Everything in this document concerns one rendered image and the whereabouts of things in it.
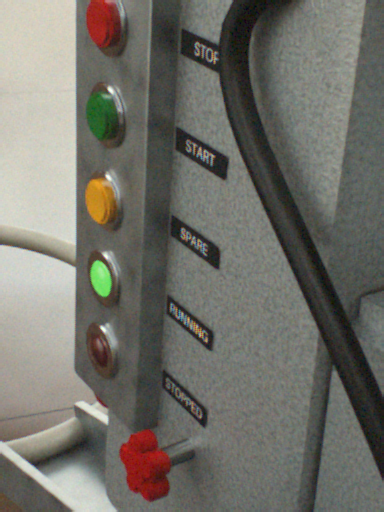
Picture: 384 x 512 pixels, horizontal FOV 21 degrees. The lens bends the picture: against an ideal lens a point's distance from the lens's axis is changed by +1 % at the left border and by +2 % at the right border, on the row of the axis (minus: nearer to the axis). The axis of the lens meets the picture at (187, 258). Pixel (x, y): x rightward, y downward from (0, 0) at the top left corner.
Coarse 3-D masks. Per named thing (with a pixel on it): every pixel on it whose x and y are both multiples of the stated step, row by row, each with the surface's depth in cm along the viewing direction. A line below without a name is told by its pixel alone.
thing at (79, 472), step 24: (96, 432) 112; (0, 456) 105; (72, 456) 113; (96, 456) 112; (0, 480) 107; (24, 480) 101; (48, 480) 98; (72, 480) 107; (96, 480) 107; (24, 504) 102; (48, 504) 97; (72, 504) 93; (96, 504) 102
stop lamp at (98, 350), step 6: (96, 336) 64; (90, 342) 64; (96, 342) 64; (102, 342) 63; (90, 348) 64; (96, 348) 64; (102, 348) 63; (96, 354) 64; (102, 354) 63; (96, 360) 64; (102, 360) 64; (102, 366) 64
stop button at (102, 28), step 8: (96, 0) 54; (104, 0) 54; (88, 8) 55; (96, 8) 54; (104, 8) 54; (112, 8) 54; (88, 16) 55; (96, 16) 54; (104, 16) 54; (112, 16) 54; (88, 24) 55; (96, 24) 55; (104, 24) 54; (112, 24) 54; (88, 32) 55; (96, 32) 55; (104, 32) 54; (112, 32) 54; (96, 40) 55; (104, 40) 54; (112, 40) 54
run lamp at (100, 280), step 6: (96, 264) 62; (102, 264) 61; (96, 270) 61; (102, 270) 61; (96, 276) 61; (102, 276) 61; (108, 276) 61; (96, 282) 62; (102, 282) 61; (108, 282) 61; (96, 288) 62; (102, 288) 61; (108, 288) 61; (102, 294) 62
